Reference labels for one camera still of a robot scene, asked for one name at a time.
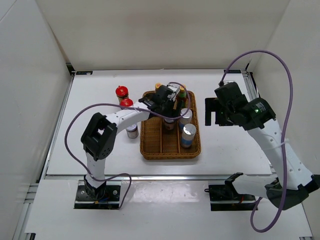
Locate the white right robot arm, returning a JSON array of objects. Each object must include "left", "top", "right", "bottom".
[{"left": 205, "top": 95, "right": 320, "bottom": 210}]

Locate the white lid dark jar front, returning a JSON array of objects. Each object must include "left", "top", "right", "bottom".
[{"left": 163, "top": 118, "right": 176, "bottom": 131}]

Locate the red lid jar front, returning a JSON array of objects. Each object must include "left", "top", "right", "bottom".
[{"left": 119, "top": 98, "right": 134, "bottom": 107}]

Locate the white lid dark jar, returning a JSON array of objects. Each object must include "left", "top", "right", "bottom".
[
  {"left": 125, "top": 123, "right": 139, "bottom": 139},
  {"left": 163, "top": 118, "right": 176, "bottom": 131}
]

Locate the red lid jar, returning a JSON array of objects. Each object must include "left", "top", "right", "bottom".
[
  {"left": 119, "top": 98, "right": 134, "bottom": 107},
  {"left": 115, "top": 85, "right": 129, "bottom": 103}
]

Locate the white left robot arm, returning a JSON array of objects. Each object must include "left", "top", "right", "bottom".
[{"left": 80, "top": 83, "right": 180, "bottom": 200}]

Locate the silver lid bead jar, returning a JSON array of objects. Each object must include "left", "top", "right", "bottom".
[
  {"left": 180, "top": 123, "right": 197, "bottom": 148},
  {"left": 178, "top": 108, "right": 193, "bottom": 132}
]

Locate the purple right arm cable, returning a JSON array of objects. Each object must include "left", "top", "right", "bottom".
[{"left": 219, "top": 49, "right": 294, "bottom": 233}]

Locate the yellow cap sauce bottle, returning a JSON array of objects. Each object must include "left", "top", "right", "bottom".
[
  {"left": 176, "top": 84, "right": 188, "bottom": 109},
  {"left": 154, "top": 82, "right": 162, "bottom": 92}
]

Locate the aluminium front table rail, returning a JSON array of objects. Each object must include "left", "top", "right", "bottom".
[{"left": 44, "top": 174, "right": 230, "bottom": 181}]

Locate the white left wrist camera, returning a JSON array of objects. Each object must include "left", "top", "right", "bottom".
[{"left": 167, "top": 83, "right": 185, "bottom": 98}]

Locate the silver lid bead jar front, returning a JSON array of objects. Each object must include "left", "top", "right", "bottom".
[{"left": 180, "top": 123, "right": 197, "bottom": 148}]

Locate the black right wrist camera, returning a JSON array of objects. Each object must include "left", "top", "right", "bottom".
[{"left": 214, "top": 82, "right": 248, "bottom": 106}]

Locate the wicker divided basket tray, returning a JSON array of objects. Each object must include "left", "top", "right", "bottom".
[{"left": 140, "top": 91, "right": 201, "bottom": 160}]

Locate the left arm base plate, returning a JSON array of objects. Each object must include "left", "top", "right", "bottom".
[{"left": 73, "top": 181, "right": 122, "bottom": 210}]

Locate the yellow cap sauce bottle front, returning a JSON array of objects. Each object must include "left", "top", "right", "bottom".
[{"left": 154, "top": 82, "right": 162, "bottom": 92}]

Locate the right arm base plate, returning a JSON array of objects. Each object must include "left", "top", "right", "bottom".
[{"left": 204, "top": 184, "right": 257, "bottom": 212}]

